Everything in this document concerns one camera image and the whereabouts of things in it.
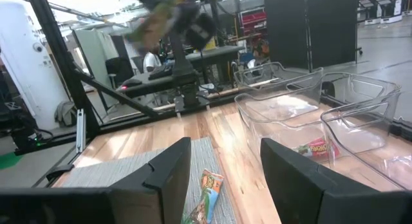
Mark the black aluminium rig frame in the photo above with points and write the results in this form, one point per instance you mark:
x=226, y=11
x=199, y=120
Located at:
x=64, y=63

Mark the black partition wall panel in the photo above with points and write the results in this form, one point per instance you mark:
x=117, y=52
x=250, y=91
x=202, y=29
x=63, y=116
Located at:
x=289, y=24

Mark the white round wall sensor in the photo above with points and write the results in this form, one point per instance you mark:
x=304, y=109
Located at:
x=38, y=47

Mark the red storage bin shelf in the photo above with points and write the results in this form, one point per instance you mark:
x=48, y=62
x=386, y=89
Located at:
x=253, y=21

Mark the silver aluminium extrusion piece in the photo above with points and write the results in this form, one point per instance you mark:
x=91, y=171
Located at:
x=80, y=130

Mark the black computer mouse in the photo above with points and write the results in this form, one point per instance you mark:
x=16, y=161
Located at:
x=131, y=83

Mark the person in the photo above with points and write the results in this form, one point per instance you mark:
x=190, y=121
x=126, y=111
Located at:
x=151, y=61

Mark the grey woven table mat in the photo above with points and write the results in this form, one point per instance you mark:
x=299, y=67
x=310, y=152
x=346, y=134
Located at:
x=128, y=166

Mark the pale partition panel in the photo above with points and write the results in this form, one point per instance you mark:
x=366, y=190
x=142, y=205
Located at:
x=93, y=56

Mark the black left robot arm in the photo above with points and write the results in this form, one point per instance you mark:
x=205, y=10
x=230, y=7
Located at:
x=180, y=60

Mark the grey cloth bundle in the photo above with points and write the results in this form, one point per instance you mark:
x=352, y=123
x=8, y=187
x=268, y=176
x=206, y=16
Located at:
x=64, y=114

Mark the black desk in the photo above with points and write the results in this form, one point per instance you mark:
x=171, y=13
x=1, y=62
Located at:
x=209, y=55

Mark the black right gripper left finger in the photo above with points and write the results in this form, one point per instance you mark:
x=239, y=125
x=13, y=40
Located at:
x=154, y=195

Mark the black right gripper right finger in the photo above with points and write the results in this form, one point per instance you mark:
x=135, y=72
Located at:
x=305, y=195

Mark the black office chair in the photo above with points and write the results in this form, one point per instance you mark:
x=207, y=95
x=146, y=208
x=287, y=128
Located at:
x=119, y=69

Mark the clear plastic bin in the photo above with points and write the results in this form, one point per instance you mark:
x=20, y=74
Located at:
x=273, y=121
x=363, y=140
x=273, y=72

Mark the black keyboard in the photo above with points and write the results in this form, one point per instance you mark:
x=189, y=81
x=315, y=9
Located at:
x=161, y=72

